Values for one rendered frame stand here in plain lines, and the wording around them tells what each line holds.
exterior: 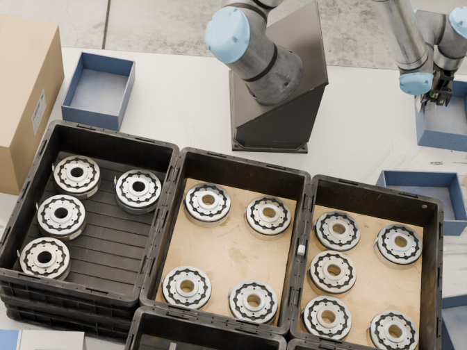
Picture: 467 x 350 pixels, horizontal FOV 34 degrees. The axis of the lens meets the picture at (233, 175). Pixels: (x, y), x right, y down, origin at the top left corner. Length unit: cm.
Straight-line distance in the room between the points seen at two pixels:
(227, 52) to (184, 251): 46
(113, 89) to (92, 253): 59
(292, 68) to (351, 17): 165
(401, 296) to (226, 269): 39
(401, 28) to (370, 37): 175
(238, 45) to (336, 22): 172
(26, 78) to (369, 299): 95
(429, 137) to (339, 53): 126
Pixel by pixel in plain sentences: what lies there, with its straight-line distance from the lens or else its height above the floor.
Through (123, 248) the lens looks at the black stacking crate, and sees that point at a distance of 168.
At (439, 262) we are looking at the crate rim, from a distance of 166.
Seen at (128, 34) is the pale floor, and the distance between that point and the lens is 325.
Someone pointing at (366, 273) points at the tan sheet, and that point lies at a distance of 172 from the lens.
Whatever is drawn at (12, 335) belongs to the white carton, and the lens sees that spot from 165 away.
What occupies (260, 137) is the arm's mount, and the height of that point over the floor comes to 76.
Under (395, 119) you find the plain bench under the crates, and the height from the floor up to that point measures 70.
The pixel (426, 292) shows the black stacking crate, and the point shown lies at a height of 87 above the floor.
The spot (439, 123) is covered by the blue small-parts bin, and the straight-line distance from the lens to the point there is 220.
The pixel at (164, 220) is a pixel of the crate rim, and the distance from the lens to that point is 161.
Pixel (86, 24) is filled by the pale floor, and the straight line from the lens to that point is 329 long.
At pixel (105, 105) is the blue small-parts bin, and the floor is 70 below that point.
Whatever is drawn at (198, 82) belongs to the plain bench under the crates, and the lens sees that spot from 214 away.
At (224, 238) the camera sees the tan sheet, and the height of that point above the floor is 83.
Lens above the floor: 229
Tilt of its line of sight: 55 degrees down
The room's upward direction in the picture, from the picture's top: 10 degrees clockwise
